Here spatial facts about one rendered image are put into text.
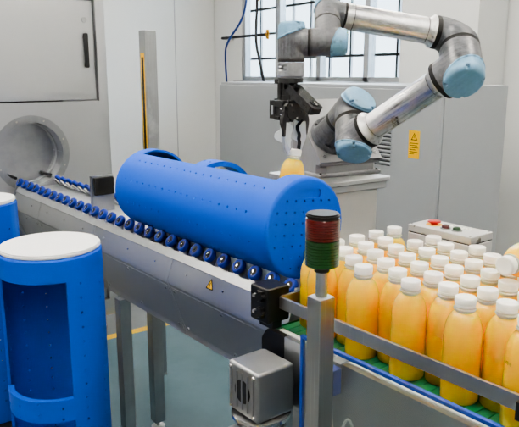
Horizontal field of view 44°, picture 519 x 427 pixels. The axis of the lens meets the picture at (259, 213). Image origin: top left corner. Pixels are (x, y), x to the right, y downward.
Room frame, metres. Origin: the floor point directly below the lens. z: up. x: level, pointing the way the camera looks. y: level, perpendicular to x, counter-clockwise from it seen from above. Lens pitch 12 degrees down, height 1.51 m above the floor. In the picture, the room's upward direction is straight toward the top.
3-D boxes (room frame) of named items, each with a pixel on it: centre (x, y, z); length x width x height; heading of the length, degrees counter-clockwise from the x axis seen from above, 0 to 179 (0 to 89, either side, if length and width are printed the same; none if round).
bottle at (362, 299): (1.32, -0.22, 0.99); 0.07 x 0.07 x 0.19
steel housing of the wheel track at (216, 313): (2.48, 0.50, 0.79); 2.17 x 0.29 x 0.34; 39
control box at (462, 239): (1.68, -0.51, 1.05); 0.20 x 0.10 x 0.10; 39
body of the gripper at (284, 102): (1.85, -0.08, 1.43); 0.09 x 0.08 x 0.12; 39
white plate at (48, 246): (1.76, 0.59, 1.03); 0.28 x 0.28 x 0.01
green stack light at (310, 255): (1.14, -0.12, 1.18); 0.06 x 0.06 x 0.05
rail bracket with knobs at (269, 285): (1.50, -0.03, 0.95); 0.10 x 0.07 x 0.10; 129
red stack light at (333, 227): (1.14, -0.12, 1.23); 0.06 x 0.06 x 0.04
